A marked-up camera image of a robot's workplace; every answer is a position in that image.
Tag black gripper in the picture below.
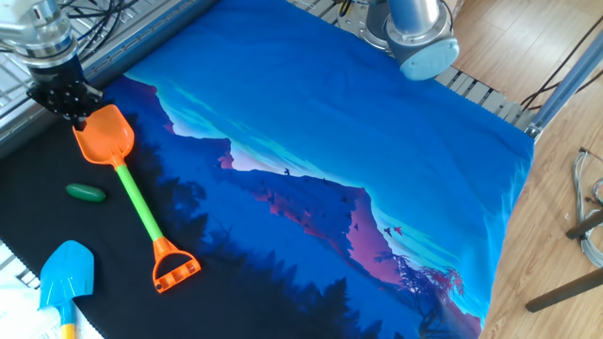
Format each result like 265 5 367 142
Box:
25 54 105 133

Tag orange shovel with green shaft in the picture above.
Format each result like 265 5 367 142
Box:
72 104 203 295

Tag green oval object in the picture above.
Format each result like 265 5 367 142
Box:
65 183 107 203

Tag blue shovel with yellow shaft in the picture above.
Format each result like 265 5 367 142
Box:
38 239 96 339

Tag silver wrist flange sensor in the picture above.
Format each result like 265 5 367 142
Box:
0 0 79 70

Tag white printed papers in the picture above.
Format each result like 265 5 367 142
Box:
0 282 106 339

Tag mountain landscape printed cloth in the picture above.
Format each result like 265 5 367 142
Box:
0 0 536 339

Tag dark furniture leg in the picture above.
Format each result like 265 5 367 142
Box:
564 209 603 241
524 266 603 315

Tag black cable bundle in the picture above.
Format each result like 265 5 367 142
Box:
0 0 142 65

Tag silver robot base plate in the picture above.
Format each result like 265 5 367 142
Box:
329 0 447 80

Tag black floor cable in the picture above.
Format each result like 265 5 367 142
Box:
519 13 603 113

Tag aluminium frame post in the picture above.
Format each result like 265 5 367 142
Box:
524 27 603 141

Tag grey wire bundle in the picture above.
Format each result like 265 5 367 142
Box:
571 147 603 269

